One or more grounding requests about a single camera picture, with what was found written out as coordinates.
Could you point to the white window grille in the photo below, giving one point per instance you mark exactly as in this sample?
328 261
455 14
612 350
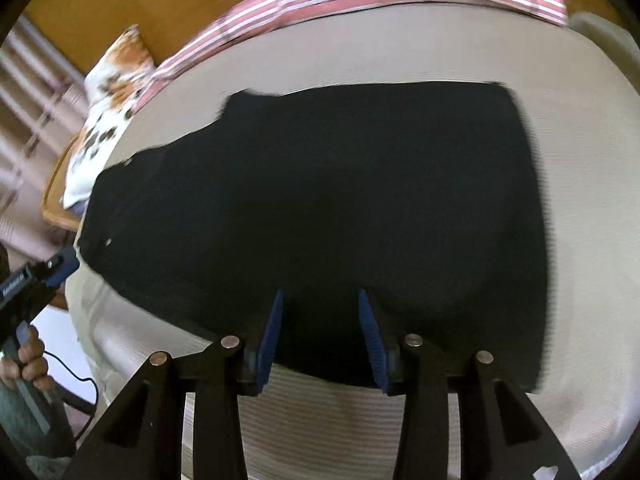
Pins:
30 110

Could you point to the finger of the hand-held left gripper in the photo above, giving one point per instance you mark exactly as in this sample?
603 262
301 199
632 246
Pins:
62 267

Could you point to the bamboo wooden headboard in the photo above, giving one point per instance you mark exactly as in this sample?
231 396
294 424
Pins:
100 5

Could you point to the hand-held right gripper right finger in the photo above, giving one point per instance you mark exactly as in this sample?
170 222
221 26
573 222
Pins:
372 345

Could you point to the black pants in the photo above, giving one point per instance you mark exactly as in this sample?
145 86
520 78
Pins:
350 210

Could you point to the wooden chair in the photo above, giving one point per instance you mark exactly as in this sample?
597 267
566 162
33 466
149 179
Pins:
50 210

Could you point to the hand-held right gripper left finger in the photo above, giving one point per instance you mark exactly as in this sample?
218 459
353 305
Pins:
270 340

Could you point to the person's grey-green clothing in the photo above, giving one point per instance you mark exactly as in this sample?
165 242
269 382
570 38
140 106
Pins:
25 425

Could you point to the white orange floral pillow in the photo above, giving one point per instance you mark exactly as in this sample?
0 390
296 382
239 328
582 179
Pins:
110 110

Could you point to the person's left hand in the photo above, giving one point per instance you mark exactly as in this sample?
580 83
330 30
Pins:
37 360

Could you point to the beige blanket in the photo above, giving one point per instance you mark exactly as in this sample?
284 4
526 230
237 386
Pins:
595 30

